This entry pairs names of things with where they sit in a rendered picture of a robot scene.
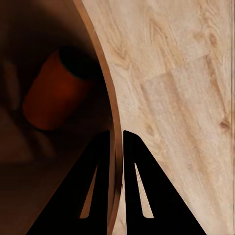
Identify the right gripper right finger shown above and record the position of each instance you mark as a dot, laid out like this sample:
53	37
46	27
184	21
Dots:
171	214

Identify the trash can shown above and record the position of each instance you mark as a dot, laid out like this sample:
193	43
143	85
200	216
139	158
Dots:
34	162

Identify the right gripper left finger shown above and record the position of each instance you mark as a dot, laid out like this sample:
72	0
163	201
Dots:
61	215

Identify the can of soda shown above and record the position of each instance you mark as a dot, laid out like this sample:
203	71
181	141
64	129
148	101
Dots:
65	80

